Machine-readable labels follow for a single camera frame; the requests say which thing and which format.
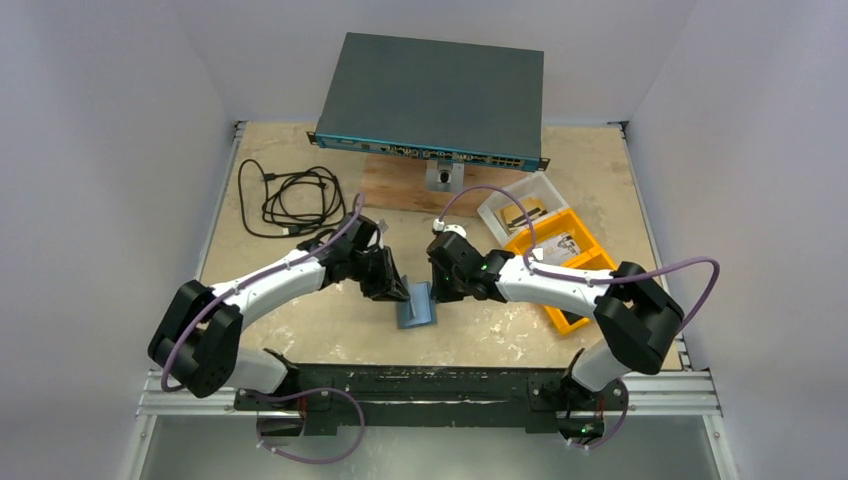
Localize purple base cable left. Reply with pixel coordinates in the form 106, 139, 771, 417
254, 385, 369, 465

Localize blue card holder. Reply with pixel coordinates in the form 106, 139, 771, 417
396, 282, 437, 329

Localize gold cards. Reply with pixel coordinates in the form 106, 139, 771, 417
497, 197, 548, 233

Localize yellow bin middle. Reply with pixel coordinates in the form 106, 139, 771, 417
506, 209, 602, 268

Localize yellow bin front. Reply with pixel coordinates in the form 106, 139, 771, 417
542, 247, 618, 335

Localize silver items in bin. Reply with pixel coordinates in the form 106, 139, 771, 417
534, 232, 582, 265

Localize grey network switch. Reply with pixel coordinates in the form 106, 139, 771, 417
307, 32, 549, 172

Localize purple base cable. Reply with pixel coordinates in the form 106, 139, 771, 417
254, 385, 369, 465
566, 384, 631, 452

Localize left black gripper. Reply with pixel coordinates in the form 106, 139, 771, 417
348, 244, 409, 302

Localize yellow bin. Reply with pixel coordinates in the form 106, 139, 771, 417
506, 209, 602, 268
542, 247, 618, 335

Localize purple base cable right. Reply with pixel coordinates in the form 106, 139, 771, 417
566, 384, 631, 452

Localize white plastic bin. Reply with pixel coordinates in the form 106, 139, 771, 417
477, 172, 570, 246

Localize aluminium frame rail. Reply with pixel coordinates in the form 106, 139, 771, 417
135, 371, 723, 417

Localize black coiled cable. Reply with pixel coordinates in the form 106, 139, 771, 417
237, 158, 347, 240

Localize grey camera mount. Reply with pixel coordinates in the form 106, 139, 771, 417
425, 160, 465, 193

